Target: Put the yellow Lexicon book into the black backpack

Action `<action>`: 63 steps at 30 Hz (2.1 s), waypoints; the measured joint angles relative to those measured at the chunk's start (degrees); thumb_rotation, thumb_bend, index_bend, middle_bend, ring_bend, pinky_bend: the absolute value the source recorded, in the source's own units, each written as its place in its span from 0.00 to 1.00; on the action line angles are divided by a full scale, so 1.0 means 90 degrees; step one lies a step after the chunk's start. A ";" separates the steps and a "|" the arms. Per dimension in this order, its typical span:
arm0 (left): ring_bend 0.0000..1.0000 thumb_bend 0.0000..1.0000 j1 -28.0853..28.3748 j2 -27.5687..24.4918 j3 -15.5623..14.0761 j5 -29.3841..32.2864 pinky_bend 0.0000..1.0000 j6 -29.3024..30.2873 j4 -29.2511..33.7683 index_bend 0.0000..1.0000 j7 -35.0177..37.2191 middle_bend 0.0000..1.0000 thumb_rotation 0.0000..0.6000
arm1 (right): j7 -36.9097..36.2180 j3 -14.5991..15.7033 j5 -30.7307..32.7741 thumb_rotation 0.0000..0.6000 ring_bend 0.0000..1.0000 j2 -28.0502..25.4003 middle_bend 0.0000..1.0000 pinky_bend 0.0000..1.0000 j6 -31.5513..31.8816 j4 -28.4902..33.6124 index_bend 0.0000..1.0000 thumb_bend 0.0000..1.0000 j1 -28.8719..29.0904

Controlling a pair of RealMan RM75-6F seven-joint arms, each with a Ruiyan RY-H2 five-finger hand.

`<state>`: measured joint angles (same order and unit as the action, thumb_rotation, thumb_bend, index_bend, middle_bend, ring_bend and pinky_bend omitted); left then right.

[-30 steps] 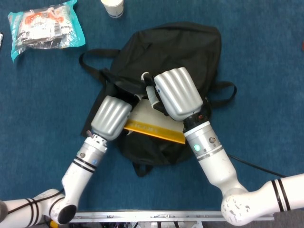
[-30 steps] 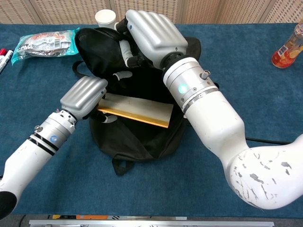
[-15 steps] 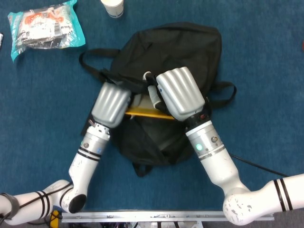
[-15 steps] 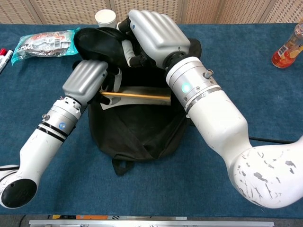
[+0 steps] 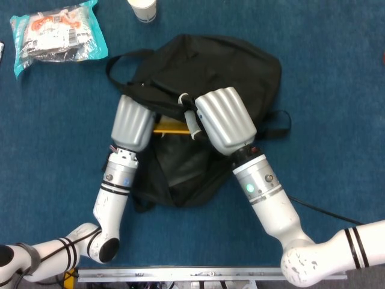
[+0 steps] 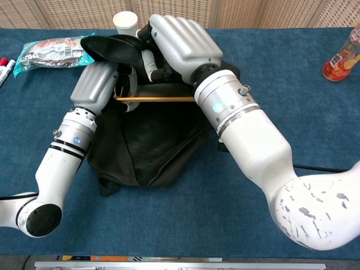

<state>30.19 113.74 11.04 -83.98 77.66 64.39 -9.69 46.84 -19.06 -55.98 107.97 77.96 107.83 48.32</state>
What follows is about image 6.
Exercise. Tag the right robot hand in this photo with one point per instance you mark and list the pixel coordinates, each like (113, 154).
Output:
(182, 45)

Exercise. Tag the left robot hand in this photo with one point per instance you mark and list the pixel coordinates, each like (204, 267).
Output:
(92, 84)

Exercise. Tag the yellow white envelope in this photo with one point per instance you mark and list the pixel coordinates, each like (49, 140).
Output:
(157, 99)

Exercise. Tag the black fabric backpack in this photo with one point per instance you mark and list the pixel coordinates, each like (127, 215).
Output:
(152, 146)

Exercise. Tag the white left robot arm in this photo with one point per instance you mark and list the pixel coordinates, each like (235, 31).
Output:
(59, 168)

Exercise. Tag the teal snack package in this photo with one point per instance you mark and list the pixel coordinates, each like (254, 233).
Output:
(47, 53)

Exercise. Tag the white paper cup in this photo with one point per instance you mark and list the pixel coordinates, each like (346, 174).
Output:
(125, 21)

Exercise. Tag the beige wicker folding screen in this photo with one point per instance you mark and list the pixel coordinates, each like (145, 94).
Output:
(253, 12)

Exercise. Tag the black cap white marker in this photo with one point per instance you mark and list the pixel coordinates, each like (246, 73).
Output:
(8, 70)

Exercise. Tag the red cap marker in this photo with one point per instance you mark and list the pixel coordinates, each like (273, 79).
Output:
(2, 62)

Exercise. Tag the blue carpet table cover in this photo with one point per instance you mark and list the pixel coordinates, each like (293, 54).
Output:
(168, 225)

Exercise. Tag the orange drink bottle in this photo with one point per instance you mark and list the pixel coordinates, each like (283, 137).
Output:
(343, 56)

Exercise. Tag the orange grey label strip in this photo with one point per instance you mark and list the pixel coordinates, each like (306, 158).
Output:
(112, 258)

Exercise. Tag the aluminium profile rail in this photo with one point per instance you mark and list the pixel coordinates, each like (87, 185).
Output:
(180, 265)

